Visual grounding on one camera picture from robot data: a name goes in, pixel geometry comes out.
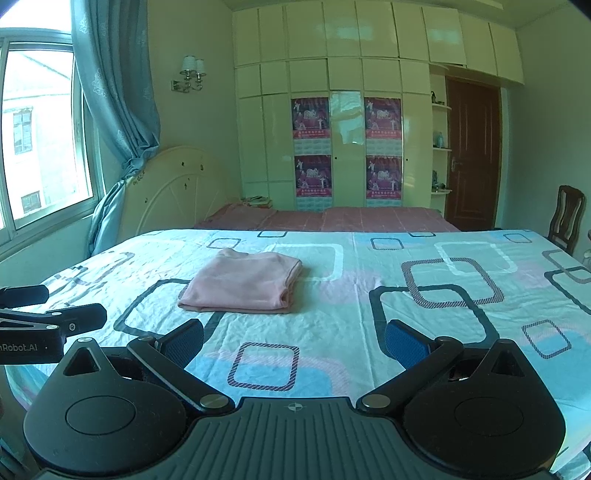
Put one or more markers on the wall lamp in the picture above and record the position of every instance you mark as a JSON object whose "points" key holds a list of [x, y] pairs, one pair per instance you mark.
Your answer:
{"points": [[190, 74]]}

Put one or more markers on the dark shelf ornament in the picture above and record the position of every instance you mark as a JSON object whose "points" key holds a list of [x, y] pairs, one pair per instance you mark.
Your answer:
{"points": [[439, 182]]}

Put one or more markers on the cream wardrobe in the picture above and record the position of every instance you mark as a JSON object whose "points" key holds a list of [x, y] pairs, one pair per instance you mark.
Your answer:
{"points": [[268, 138]]}

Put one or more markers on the blue jar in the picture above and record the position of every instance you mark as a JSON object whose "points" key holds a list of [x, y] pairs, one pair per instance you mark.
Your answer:
{"points": [[440, 139]]}

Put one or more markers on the patterned bed sheet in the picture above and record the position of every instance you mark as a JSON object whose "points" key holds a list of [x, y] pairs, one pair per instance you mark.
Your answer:
{"points": [[346, 286]]}

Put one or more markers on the window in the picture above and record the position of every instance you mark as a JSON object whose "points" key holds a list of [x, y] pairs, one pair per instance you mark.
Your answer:
{"points": [[41, 138]]}

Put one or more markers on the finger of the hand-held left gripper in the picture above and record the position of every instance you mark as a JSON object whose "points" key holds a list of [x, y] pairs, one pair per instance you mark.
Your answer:
{"points": [[23, 295], [74, 318]]}

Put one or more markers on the stack of books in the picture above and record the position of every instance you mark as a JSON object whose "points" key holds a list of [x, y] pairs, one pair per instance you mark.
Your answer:
{"points": [[256, 201]]}

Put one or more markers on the blue curtain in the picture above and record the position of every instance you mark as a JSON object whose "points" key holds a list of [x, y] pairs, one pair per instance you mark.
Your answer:
{"points": [[115, 92]]}

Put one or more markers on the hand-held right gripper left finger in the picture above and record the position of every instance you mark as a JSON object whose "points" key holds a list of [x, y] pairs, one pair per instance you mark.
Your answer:
{"points": [[182, 344]]}

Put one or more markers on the brown wooden door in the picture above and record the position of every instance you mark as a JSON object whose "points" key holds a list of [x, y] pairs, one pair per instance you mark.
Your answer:
{"points": [[475, 157]]}

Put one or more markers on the cream headboard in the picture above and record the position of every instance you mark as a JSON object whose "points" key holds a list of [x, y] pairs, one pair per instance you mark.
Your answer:
{"points": [[175, 194]]}

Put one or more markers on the red plaid blanket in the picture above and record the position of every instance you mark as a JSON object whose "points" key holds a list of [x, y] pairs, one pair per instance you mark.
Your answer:
{"points": [[346, 219]]}

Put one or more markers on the pink sweater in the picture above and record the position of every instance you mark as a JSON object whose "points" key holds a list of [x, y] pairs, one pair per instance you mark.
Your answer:
{"points": [[244, 281]]}

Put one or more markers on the purple wall poster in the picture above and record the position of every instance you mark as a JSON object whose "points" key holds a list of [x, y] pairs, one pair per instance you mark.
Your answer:
{"points": [[384, 177], [383, 119], [310, 119], [313, 177]]}

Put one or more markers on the dark wooden chair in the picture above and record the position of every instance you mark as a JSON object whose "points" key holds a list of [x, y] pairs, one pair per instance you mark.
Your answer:
{"points": [[565, 217]]}

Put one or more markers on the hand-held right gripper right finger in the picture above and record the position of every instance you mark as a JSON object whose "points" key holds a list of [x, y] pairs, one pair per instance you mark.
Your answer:
{"points": [[406, 344]]}

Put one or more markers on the corner shelf unit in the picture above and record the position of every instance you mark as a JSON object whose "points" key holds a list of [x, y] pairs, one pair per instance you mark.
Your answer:
{"points": [[441, 152]]}

